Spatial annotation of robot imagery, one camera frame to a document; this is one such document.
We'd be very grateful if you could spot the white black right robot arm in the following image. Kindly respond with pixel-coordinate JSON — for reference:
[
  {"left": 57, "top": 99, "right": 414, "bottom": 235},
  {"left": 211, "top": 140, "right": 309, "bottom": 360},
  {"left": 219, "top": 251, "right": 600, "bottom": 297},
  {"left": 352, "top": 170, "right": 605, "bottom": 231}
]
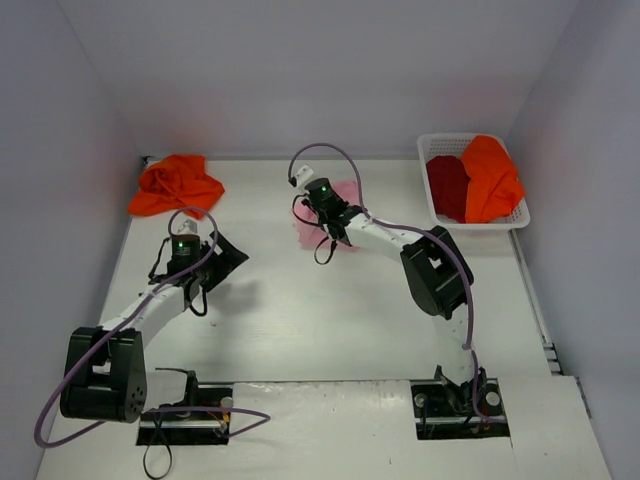
[{"left": 301, "top": 178, "right": 479, "bottom": 412}]

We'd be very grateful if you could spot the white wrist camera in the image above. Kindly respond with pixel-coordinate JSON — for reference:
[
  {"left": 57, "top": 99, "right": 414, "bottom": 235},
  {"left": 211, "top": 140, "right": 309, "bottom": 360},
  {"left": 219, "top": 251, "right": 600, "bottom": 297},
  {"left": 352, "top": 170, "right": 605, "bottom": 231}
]
[
  {"left": 289, "top": 164, "right": 316, "bottom": 191},
  {"left": 176, "top": 219, "right": 198, "bottom": 236}
]

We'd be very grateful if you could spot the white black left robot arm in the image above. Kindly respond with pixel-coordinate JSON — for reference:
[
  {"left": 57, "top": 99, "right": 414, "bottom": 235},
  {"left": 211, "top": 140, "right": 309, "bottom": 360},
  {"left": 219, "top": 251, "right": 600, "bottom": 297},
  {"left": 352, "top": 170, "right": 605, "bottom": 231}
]
[{"left": 59, "top": 233, "right": 249, "bottom": 423}]

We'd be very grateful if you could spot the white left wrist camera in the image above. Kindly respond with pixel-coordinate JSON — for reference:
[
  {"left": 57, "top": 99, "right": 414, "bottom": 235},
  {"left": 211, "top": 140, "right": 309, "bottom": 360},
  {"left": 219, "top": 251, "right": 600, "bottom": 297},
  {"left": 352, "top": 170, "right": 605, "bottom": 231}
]
[{"left": 176, "top": 219, "right": 198, "bottom": 236}]

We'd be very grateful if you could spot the dark red t shirt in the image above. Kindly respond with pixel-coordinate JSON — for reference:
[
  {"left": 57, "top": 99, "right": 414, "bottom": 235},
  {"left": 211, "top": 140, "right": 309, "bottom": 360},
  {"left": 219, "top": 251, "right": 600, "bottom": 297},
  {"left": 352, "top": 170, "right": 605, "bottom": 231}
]
[{"left": 426, "top": 155, "right": 469, "bottom": 224}]

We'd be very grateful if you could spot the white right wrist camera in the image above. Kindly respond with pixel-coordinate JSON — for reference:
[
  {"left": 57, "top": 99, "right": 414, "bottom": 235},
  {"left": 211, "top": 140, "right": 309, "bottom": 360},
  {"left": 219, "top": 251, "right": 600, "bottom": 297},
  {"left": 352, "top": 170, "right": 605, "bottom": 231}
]
[{"left": 289, "top": 164, "right": 316, "bottom": 191}]

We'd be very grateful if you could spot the white plastic basket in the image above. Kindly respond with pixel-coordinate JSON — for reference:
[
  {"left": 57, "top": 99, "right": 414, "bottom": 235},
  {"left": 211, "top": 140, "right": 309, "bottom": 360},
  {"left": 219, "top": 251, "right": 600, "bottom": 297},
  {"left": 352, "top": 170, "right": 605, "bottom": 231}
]
[{"left": 417, "top": 133, "right": 530, "bottom": 231}]

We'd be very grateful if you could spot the orange t shirt on table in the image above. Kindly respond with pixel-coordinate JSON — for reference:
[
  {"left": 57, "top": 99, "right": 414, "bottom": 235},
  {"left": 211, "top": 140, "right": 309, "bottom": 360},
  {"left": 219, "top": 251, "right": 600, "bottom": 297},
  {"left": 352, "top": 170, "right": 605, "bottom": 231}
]
[{"left": 128, "top": 154, "right": 225, "bottom": 219}]

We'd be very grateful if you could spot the orange t shirt in basket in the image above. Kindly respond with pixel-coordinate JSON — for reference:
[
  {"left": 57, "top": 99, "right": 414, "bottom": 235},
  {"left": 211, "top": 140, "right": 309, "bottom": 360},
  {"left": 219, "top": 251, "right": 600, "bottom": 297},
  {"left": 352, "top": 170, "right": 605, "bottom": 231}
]
[{"left": 461, "top": 135, "right": 525, "bottom": 224}]

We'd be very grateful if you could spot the pink t shirt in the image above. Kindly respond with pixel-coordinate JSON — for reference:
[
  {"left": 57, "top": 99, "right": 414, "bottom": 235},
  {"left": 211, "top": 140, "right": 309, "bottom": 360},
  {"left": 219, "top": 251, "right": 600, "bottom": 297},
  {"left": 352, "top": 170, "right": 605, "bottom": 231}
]
[{"left": 292, "top": 177, "right": 360, "bottom": 251}]

